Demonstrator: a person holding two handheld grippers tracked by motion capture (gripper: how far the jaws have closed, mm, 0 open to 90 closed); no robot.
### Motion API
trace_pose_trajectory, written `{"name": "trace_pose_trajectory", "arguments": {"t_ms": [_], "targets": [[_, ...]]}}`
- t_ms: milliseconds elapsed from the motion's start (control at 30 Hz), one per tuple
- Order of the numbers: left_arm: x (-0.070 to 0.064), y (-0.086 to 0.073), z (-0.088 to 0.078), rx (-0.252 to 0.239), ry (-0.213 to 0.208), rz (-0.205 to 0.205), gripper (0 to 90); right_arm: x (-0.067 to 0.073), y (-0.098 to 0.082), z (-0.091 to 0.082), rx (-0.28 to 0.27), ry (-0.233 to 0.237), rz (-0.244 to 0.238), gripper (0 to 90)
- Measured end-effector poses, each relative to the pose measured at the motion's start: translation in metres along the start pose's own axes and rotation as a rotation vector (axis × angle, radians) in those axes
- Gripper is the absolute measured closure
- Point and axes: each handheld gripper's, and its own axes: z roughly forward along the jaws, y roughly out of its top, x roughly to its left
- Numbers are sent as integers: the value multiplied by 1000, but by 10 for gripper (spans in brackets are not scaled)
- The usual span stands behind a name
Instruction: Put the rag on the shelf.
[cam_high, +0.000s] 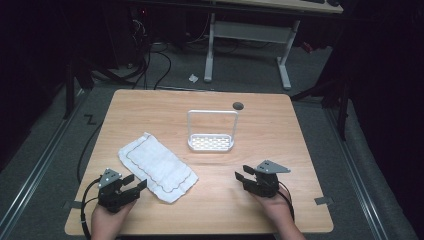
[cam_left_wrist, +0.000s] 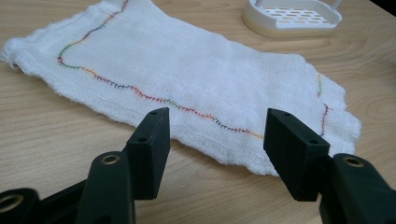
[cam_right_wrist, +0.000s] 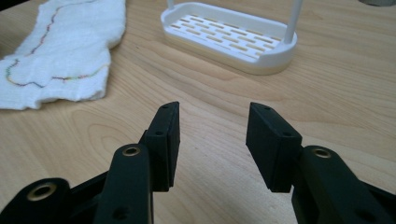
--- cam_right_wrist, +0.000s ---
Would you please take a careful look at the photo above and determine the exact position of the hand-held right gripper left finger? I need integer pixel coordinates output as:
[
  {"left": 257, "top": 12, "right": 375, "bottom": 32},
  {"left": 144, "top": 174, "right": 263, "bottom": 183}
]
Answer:
[{"left": 93, "top": 101, "right": 181, "bottom": 224}]

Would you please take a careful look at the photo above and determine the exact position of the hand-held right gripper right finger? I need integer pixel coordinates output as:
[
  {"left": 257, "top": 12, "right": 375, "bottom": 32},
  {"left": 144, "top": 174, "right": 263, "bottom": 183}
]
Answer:
[{"left": 245, "top": 102, "right": 396, "bottom": 224}]

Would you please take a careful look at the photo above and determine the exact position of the white slotted rack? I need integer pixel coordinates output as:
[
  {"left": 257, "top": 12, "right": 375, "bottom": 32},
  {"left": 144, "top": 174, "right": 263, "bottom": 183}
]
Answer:
[{"left": 160, "top": 0, "right": 304, "bottom": 76}]

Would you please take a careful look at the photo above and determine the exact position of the white cloth with coloured stitching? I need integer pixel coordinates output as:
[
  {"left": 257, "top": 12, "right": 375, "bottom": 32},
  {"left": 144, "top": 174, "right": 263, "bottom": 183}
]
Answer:
[{"left": 0, "top": 0, "right": 127, "bottom": 111}]

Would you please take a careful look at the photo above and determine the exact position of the grey object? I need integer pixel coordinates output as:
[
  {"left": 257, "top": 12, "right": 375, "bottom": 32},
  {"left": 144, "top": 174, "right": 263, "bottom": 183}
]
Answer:
[{"left": 358, "top": 0, "right": 396, "bottom": 7}]

